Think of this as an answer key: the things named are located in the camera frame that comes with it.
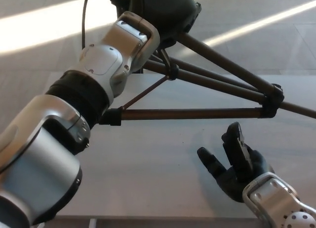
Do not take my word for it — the bronze tripod with black joints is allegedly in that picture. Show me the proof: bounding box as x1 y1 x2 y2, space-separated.
98 0 316 127

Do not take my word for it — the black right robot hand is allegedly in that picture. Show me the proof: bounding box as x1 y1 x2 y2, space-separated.
197 121 275 203

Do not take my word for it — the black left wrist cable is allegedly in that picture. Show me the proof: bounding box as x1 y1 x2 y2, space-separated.
80 0 92 49

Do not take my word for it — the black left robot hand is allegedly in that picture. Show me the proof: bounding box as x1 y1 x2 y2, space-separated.
129 0 202 47

